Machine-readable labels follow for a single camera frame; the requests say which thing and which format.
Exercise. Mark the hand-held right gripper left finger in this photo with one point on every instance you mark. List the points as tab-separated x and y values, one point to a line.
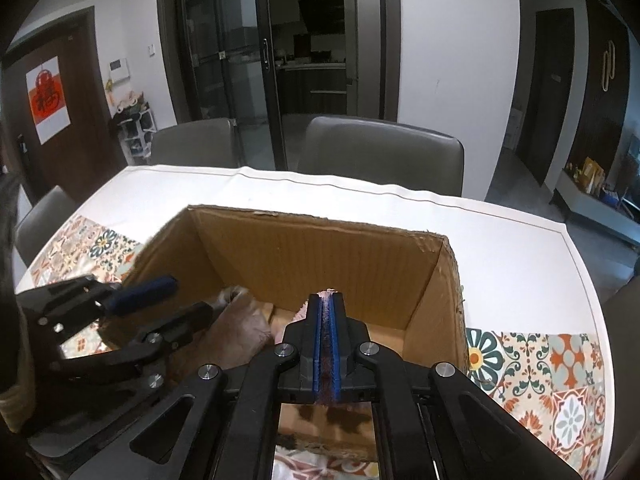
314	345

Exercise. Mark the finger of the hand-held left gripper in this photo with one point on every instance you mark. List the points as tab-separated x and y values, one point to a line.
192	319
145	295

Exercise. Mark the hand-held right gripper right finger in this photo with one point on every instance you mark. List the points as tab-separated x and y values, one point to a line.
336	345

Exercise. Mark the pink fuzzy cloth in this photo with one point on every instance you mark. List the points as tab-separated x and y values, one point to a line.
325	355

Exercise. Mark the brown fuzzy cloth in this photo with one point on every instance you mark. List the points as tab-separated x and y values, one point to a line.
240	332

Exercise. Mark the cardboard box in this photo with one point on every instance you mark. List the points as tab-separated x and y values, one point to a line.
320	255

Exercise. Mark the shoe rack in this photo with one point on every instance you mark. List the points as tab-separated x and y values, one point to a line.
135	132

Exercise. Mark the patterned tablecloth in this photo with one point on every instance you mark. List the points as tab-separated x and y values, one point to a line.
500	260

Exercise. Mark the brown wooden door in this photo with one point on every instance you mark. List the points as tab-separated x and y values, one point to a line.
85	110

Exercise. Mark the red and white door poster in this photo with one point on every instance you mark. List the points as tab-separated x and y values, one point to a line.
47	100

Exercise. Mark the glass sliding door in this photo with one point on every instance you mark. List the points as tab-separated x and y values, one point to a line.
225	60

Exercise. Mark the kitchen counter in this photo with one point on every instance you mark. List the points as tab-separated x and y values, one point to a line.
310	85

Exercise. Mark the low grey cabinet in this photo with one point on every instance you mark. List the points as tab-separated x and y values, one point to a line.
590	210

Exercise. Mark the yellow bag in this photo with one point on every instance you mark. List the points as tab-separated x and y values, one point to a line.
592	172

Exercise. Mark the dark interior door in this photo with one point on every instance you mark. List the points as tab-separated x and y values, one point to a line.
545	95

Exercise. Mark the black range hood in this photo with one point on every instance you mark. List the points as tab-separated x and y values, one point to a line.
322	12

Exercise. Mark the dark tall cabinet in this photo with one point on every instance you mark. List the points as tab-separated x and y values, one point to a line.
595	120

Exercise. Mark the white wall intercom panel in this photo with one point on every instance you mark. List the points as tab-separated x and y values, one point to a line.
120	70

